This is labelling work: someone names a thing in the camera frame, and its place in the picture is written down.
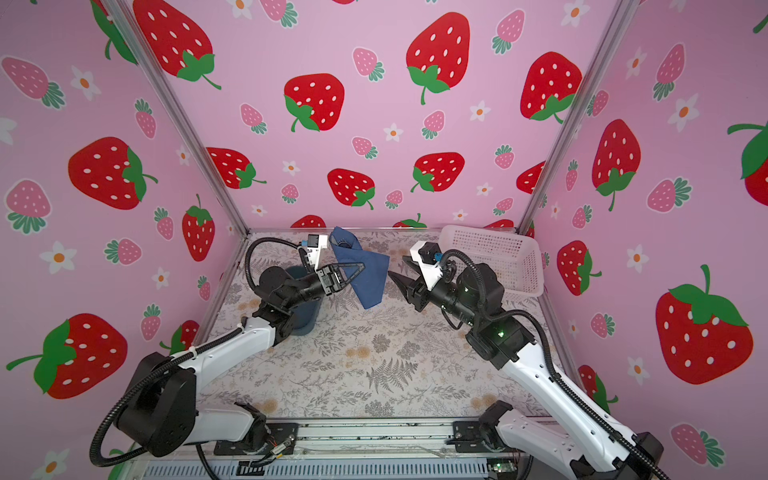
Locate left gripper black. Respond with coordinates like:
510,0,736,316
282,266,360,316

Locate blue paper napkin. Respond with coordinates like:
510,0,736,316
330,227,390,309

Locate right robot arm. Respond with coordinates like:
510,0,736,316
388,250,667,479

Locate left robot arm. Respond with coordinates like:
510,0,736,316
106,262,365,457

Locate dark teal plastic bin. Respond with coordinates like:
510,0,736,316
287,265,323,336

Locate white plastic basket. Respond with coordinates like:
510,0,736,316
438,225,544,302

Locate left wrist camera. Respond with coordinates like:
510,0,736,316
298,234,329,272

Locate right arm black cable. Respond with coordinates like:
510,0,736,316
437,248,673,480

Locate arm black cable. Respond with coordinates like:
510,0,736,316
88,236,304,469
437,248,673,480

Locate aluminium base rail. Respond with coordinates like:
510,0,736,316
128,416,628,480

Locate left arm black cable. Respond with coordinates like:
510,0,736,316
88,236,304,469

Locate aluminium corner post right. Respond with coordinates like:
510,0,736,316
516,0,640,235

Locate aluminium corner post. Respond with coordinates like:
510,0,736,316
104,0,249,237
516,0,640,235

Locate aluminium corner post left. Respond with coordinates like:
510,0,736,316
104,0,249,237

